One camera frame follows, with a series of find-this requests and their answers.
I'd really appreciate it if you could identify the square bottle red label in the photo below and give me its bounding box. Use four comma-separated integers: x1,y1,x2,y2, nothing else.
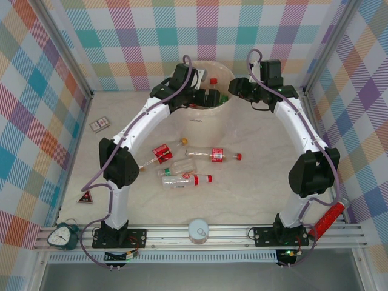
138,138,188,173

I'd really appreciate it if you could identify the clear bottle red white label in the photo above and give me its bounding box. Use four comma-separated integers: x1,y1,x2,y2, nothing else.
162,173,213,190

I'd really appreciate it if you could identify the clear plastic bin liner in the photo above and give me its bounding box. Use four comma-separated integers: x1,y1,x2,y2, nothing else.
181,59,235,107

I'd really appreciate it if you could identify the beige round waste bin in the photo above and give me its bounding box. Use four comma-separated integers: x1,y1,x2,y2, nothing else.
178,59,235,146

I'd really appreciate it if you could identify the clear bottle green white label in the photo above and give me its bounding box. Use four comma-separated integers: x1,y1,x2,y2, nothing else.
156,159,197,178

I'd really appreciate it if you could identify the small red white matchbox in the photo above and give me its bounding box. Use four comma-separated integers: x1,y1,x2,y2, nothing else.
90,116,110,134

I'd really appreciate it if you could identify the silver tin can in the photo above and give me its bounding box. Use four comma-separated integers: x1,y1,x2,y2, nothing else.
187,219,210,244

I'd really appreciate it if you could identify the red black triangle badge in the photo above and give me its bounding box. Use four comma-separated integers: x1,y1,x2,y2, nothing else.
75,190,94,206

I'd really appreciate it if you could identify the green alarm clock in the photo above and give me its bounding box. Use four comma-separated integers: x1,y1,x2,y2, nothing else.
47,222,80,252

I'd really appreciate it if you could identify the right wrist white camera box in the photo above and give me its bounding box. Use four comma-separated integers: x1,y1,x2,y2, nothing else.
249,60,262,84

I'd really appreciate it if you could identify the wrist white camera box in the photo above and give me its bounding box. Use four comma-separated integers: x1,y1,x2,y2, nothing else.
249,60,262,84
193,69,209,89

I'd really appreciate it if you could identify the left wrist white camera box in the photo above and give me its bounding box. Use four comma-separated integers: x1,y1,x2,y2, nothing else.
193,69,209,89

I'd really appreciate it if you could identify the aluminium frame post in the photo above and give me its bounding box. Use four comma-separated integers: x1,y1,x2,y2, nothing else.
36,0,93,99
303,0,360,98

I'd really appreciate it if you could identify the aluminium side rail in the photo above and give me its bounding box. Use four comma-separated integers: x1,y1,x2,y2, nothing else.
54,92,93,227
302,87,349,225

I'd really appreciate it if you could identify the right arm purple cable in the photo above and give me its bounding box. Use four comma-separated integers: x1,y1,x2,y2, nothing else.
247,50,342,269

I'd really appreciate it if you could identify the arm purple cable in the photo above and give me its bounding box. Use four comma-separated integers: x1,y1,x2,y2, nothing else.
247,50,342,269
79,54,195,270

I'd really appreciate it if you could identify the aluminium mounting rail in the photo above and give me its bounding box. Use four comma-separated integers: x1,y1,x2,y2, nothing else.
32,226,366,251

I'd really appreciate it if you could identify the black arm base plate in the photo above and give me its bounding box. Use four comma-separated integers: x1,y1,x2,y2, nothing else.
92,227,147,249
253,226,310,247

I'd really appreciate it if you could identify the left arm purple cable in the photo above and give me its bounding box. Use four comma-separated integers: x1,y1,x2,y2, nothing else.
79,54,195,270

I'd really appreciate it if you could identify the white slotted cable duct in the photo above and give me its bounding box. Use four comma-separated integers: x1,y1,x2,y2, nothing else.
48,250,278,264

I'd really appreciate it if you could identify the black connector with wires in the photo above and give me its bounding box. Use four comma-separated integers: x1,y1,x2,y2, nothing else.
104,250,140,263
276,248,301,268

